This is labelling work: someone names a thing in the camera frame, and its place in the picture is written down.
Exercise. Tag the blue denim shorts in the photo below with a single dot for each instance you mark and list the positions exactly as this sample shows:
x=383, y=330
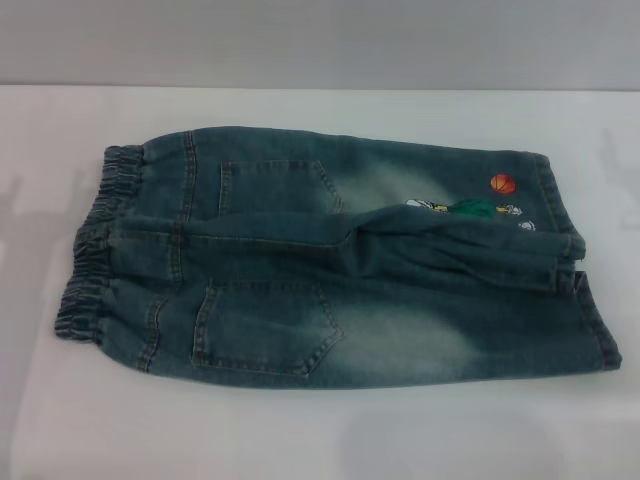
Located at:
x=310, y=300

